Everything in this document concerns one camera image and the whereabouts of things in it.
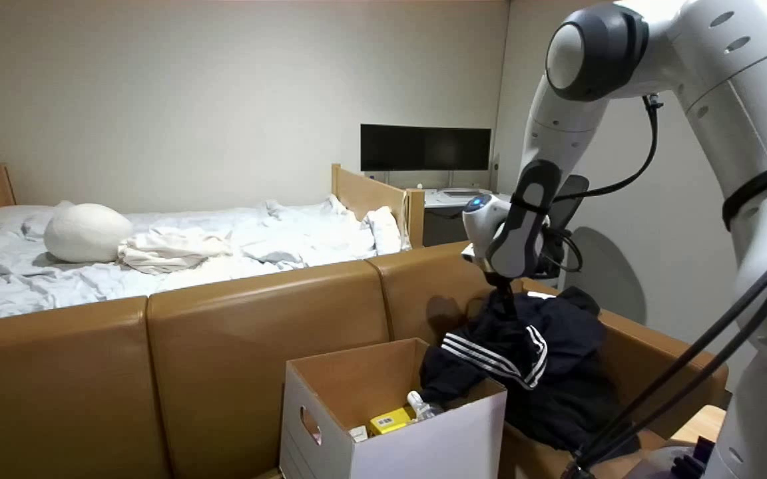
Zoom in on tan leather couch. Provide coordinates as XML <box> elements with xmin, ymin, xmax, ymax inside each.
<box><xmin>0</xmin><ymin>237</ymin><xmax>733</xmax><ymax>479</ymax></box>

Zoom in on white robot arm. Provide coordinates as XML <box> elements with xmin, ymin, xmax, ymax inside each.
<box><xmin>472</xmin><ymin>0</ymin><xmax>767</xmax><ymax>479</ymax></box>

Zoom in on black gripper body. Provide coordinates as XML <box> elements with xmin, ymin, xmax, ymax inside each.
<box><xmin>524</xmin><ymin>227</ymin><xmax>582</xmax><ymax>279</ymax></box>

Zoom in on black hoodie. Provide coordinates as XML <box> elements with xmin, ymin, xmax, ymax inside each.
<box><xmin>505</xmin><ymin>292</ymin><xmax>622</xmax><ymax>452</ymax></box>

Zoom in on black computer monitor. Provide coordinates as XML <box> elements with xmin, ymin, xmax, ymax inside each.
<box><xmin>360</xmin><ymin>126</ymin><xmax>489</xmax><ymax>171</ymax></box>

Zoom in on white cardboard box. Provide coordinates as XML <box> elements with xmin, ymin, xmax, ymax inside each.
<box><xmin>279</xmin><ymin>338</ymin><xmax>505</xmax><ymax>479</ymax></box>

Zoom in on black pants with white stripes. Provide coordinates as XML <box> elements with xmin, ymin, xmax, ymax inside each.
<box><xmin>418</xmin><ymin>285</ymin><xmax>606</xmax><ymax>413</ymax></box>

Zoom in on wooden bed with white sheets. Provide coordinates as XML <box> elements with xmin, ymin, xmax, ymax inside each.
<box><xmin>0</xmin><ymin>164</ymin><xmax>424</xmax><ymax>320</ymax></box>

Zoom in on round white pillow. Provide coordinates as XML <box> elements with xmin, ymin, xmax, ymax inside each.
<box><xmin>43</xmin><ymin>201</ymin><xmax>132</xmax><ymax>263</ymax></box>

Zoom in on yellow box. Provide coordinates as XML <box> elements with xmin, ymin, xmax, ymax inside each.
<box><xmin>367</xmin><ymin>406</ymin><xmax>413</xmax><ymax>436</ymax></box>

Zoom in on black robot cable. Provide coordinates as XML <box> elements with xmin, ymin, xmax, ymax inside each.
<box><xmin>568</xmin><ymin>90</ymin><xmax>767</xmax><ymax>473</ymax></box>

